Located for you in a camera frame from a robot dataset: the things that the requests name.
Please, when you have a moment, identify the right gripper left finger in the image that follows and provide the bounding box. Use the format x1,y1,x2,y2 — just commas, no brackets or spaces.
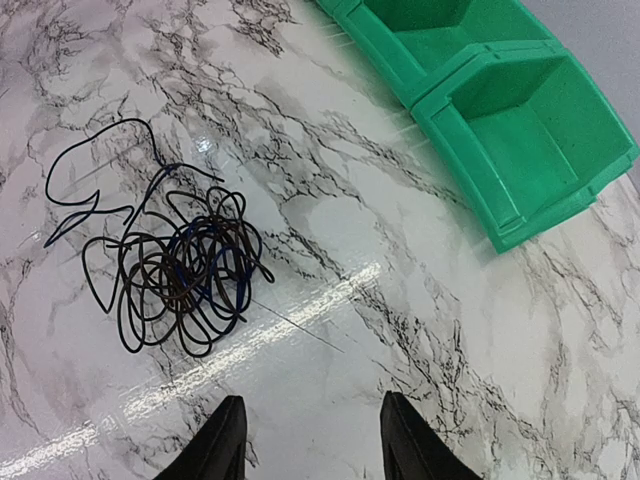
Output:
155,395,247,480

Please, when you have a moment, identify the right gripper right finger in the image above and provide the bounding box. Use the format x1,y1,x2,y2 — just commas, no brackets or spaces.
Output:
380,391,480,480

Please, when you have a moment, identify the black wire tangle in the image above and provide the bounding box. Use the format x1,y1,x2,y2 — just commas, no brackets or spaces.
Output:
82,187,275,359

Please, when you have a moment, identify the right green storage bin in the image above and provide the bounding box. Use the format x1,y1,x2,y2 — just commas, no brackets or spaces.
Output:
411,46,639,253

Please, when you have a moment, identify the green storage bin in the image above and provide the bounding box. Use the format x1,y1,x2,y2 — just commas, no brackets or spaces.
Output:
411,46,639,253
317,0,558,110

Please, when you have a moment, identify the middle green storage bin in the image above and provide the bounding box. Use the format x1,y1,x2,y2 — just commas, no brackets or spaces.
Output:
317,0,558,110

